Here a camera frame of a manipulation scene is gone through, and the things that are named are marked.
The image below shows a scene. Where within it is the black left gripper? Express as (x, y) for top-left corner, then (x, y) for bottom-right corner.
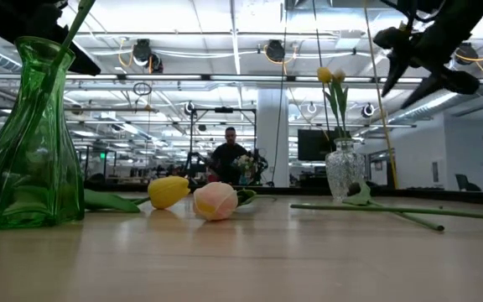
(2, 0), (102, 76)

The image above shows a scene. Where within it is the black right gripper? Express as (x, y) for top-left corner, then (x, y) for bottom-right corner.
(373, 20), (480, 110)

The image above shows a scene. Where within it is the green stem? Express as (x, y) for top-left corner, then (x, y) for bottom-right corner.
(42, 0), (97, 91)

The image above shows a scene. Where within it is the pale cream tulip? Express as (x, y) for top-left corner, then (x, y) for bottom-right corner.
(329, 69), (351, 142)

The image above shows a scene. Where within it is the yellow tulip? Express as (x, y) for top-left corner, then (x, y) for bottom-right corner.
(316, 66), (345, 142)
(84, 174), (191, 213)

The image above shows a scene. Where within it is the peach pink tulip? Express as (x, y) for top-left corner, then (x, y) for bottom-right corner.
(192, 180), (278, 222)

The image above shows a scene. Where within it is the green glass vase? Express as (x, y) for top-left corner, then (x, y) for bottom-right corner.
(0, 35), (86, 231)

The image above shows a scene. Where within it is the clear crystal glass vase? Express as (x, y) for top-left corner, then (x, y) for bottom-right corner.
(325, 137), (366, 201)

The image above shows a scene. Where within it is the black office chair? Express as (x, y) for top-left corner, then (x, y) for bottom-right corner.
(454, 173), (482, 193)

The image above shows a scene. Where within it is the distant black robot station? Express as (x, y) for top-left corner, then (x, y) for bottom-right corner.
(182, 107), (270, 186)

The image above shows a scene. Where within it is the person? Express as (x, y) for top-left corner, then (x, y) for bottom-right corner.
(207, 126), (251, 185)

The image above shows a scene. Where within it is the distant flower bouquet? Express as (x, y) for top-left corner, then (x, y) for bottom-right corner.
(233, 154), (258, 185)

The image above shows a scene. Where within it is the black ceiling cable reel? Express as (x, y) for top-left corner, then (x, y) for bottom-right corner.
(131, 38), (165, 75)
(264, 38), (288, 64)
(454, 41), (480, 66)

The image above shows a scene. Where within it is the yellow hanging cable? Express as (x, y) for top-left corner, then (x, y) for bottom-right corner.
(362, 0), (398, 190)

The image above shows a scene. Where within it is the black hanging cable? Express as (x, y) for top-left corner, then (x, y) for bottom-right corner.
(311, 0), (331, 139)

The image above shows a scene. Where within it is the black wall monitor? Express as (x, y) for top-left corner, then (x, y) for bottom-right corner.
(297, 128), (354, 163)

